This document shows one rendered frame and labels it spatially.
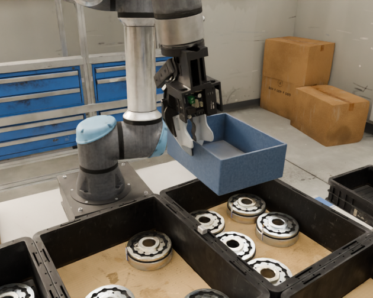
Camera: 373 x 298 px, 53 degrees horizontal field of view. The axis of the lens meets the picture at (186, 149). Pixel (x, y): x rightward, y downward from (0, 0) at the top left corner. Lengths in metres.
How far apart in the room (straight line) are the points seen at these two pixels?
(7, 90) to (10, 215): 1.33
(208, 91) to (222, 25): 3.47
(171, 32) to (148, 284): 0.51
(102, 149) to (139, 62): 0.27
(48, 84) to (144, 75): 1.59
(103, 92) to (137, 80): 1.64
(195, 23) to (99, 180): 0.67
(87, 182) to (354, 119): 2.92
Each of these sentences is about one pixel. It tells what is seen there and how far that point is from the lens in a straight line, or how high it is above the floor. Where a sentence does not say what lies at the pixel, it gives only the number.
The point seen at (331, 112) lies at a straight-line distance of 3.52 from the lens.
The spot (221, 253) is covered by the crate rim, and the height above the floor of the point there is 0.93.
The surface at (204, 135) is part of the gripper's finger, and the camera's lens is 0.68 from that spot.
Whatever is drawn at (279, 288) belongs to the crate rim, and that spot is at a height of 0.93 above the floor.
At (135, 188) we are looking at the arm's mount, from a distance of 1.21.
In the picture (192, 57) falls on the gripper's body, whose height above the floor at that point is 1.30.
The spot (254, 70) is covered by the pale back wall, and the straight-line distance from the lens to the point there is 4.42.
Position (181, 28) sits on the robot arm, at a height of 1.34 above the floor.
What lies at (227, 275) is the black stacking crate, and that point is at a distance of 0.75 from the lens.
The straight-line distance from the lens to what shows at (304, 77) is 4.01.
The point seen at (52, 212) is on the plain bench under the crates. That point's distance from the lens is 1.33.
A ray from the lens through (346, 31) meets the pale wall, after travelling 4.21.
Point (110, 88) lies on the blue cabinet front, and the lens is 2.71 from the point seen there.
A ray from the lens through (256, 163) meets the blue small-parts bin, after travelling 0.68.
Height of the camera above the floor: 1.41
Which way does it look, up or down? 25 degrees down
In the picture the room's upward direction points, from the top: straight up
